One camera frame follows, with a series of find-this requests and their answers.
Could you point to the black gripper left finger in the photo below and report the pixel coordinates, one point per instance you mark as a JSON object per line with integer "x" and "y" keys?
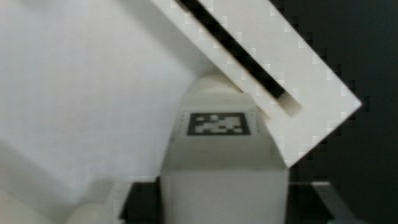
{"x": 140, "y": 210}

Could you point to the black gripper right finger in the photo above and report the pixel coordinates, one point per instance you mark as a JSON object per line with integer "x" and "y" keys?
{"x": 316, "y": 206}

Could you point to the white table leg with tag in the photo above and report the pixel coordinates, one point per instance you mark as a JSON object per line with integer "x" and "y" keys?
{"x": 222, "y": 176}

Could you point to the white square tabletop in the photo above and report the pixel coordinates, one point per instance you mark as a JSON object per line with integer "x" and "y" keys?
{"x": 101, "y": 58}

